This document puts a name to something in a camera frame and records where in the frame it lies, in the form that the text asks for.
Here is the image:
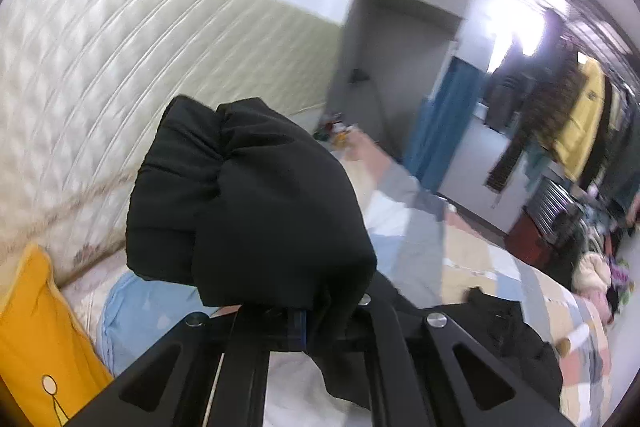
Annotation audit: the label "black puffer jacket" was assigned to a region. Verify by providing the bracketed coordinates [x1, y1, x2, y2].
[125, 95, 565, 413]

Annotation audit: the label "patchwork bed quilt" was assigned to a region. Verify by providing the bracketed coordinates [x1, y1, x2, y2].
[262, 127, 614, 427]

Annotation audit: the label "yellow pillow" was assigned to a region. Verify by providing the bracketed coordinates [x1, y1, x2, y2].
[0, 243, 115, 427]

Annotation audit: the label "pile of clothes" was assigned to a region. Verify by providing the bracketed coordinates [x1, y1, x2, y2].
[565, 197, 640, 326]

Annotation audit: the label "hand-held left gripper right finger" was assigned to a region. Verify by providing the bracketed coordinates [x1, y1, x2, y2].
[345, 293, 588, 427]

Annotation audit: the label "cluttered bedside items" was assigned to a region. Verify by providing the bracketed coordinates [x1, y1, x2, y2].
[314, 111, 362, 152]

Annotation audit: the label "clothes rack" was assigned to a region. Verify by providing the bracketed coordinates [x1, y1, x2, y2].
[510, 0, 640, 98]

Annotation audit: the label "light blue pillow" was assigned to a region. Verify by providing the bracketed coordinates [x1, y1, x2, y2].
[98, 270, 221, 378]

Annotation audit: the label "blue curtain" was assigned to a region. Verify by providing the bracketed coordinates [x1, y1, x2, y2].
[403, 59, 487, 194]

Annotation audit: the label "cream quilted headboard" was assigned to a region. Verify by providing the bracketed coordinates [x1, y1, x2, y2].
[0, 0, 344, 293]

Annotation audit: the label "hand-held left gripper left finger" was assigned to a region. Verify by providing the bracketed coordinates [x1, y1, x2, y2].
[65, 305, 309, 427]

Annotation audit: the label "reddish brown cabinet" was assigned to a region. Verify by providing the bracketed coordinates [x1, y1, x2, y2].
[504, 207, 551, 268]

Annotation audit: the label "yellow hanging garment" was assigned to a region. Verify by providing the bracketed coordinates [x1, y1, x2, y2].
[555, 59, 607, 180]

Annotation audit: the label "dark striped hanging garment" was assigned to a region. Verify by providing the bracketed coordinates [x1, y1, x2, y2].
[484, 47, 581, 210]

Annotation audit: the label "silver ribbed suitcase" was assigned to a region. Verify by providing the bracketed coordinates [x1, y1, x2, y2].
[531, 177, 576, 244]

